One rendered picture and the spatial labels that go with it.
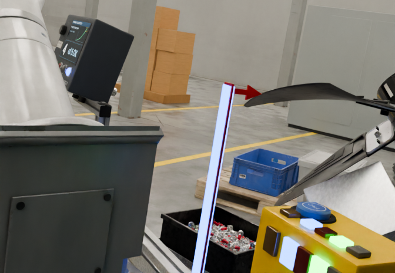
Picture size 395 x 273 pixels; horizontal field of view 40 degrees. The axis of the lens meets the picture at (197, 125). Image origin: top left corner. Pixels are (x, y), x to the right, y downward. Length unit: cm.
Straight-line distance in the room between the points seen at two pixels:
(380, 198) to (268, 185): 313
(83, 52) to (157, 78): 796
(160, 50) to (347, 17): 310
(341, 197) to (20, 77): 61
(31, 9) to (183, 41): 855
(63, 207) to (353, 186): 58
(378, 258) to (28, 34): 48
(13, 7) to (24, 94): 13
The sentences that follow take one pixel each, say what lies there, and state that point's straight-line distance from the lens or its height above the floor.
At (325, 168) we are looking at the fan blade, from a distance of 118.
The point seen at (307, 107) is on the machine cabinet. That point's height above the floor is 37.
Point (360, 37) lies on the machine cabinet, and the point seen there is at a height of 156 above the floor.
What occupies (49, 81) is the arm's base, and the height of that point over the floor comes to 118.
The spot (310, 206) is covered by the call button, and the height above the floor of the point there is 108.
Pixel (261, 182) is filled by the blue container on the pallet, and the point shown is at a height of 22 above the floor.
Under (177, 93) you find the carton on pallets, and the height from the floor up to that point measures 17.
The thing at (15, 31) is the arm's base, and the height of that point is 123.
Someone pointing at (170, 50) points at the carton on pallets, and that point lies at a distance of 914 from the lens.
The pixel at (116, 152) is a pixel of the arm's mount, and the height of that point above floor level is 111.
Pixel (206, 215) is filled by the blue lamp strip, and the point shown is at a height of 98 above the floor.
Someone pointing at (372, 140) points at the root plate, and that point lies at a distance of 116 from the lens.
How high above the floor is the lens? 126
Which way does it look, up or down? 10 degrees down
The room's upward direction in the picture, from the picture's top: 9 degrees clockwise
